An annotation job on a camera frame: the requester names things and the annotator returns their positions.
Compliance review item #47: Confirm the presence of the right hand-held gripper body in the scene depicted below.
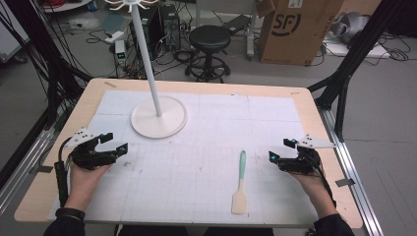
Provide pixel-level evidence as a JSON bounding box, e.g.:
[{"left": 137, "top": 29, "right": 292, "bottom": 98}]
[{"left": 278, "top": 133, "right": 337, "bottom": 175}]

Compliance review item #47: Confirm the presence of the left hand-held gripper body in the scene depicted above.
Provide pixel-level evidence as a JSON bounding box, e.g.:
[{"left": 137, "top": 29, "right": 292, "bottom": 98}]
[{"left": 63, "top": 127, "right": 118, "bottom": 171}]

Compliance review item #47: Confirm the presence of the person's left hand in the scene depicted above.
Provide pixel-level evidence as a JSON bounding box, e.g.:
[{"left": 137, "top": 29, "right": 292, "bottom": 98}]
[{"left": 63, "top": 162, "right": 113, "bottom": 211}]

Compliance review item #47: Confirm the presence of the person's right hand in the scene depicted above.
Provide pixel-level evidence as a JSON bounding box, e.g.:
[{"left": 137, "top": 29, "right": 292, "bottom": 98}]
[{"left": 289, "top": 167, "right": 338, "bottom": 219}]

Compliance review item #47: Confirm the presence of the grey tape piece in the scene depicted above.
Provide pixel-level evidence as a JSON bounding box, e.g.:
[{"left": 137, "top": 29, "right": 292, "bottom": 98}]
[
  {"left": 334, "top": 177, "right": 356, "bottom": 188},
  {"left": 34, "top": 164, "right": 54, "bottom": 174}
]

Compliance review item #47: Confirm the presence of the white round-base hanger stand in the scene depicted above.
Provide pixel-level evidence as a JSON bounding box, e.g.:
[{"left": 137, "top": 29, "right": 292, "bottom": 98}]
[{"left": 103, "top": 0, "right": 189, "bottom": 140}]

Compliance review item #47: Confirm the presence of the white grid mat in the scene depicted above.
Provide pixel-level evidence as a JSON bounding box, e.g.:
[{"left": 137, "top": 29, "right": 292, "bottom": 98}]
[{"left": 47, "top": 89, "right": 322, "bottom": 228}]

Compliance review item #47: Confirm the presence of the small grey power supply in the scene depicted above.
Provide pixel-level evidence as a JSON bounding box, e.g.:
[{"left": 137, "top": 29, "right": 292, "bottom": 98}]
[{"left": 114, "top": 39, "right": 128, "bottom": 68}]

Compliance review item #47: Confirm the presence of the white power strip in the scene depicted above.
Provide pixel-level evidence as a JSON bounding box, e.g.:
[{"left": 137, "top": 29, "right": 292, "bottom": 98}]
[{"left": 103, "top": 29, "right": 126, "bottom": 44}]

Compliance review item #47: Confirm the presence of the large cardboard box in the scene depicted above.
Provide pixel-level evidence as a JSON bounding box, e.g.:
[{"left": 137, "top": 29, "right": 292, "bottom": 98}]
[{"left": 256, "top": 0, "right": 346, "bottom": 67}]

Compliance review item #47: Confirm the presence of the white flat board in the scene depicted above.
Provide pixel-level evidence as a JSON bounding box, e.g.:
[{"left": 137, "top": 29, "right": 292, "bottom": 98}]
[{"left": 322, "top": 34, "right": 391, "bottom": 60}]

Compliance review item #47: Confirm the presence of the black computer tower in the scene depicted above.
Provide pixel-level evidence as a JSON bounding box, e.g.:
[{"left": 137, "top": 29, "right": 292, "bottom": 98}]
[
  {"left": 158, "top": 3, "right": 182, "bottom": 52},
  {"left": 130, "top": 5, "right": 160, "bottom": 62}
]

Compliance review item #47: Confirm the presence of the black laptop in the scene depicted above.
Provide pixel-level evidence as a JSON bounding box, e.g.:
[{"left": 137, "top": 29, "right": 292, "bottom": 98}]
[{"left": 221, "top": 14, "right": 253, "bottom": 36}]

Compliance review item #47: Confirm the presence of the black round stool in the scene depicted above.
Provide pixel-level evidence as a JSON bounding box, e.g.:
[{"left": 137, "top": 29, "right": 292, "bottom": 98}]
[{"left": 184, "top": 25, "right": 232, "bottom": 84}]

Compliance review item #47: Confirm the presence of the silver grey bag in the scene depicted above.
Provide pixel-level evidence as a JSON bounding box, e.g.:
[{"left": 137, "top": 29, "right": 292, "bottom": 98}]
[{"left": 328, "top": 11, "right": 371, "bottom": 44}]

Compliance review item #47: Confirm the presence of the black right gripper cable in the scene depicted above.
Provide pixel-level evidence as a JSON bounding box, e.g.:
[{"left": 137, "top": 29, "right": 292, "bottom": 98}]
[{"left": 314, "top": 161, "right": 337, "bottom": 208}]

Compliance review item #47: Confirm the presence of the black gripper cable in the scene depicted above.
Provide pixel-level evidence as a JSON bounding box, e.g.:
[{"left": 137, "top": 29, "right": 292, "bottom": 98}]
[
  {"left": 53, "top": 137, "right": 73, "bottom": 208},
  {"left": 314, "top": 161, "right": 337, "bottom": 208}
]

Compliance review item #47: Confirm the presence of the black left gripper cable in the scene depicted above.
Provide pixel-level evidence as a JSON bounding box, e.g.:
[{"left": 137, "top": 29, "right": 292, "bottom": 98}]
[{"left": 53, "top": 137, "right": 73, "bottom": 208}]

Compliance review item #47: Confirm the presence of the teal-handled cream spatula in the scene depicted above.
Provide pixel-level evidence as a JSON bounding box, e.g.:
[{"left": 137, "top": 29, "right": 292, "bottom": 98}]
[{"left": 230, "top": 149, "right": 248, "bottom": 216}]

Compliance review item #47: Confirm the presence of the aluminium rail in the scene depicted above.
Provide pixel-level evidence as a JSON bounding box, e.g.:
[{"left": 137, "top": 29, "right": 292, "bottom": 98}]
[
  {"left": 0, "top": 126, "right": 56, "bottom": 215},
  {"left": 315, "top": 105, "right": 386, "bottom": 236}
]

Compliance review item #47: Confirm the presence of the black metal frame stand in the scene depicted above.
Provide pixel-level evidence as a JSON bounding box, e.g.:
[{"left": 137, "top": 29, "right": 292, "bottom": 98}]
[
  {"left": 0, "top": 0, "right": 94, "bottom": 132},
  {"left": 307, "top": 0, "right": 409, "bottom": 143}
]

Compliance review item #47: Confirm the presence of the white metal post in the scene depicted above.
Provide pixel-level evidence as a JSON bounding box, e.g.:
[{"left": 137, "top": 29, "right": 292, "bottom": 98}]
[{"left": 245, "top": 0, "right": 260, "bottom": 61}]

